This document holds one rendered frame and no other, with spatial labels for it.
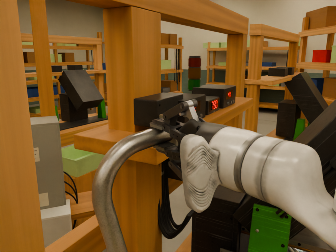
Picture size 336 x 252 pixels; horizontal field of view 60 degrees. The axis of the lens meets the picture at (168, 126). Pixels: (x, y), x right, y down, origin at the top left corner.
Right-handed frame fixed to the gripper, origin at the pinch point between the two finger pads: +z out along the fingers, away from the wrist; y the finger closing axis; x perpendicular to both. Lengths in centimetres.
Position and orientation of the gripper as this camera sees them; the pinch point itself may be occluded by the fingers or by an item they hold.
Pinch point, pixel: (162, 135)
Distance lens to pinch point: 48.3
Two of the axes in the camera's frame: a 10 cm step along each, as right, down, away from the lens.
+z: -6.0, -1.6, 7.9
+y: -1.1, -9.6, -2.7
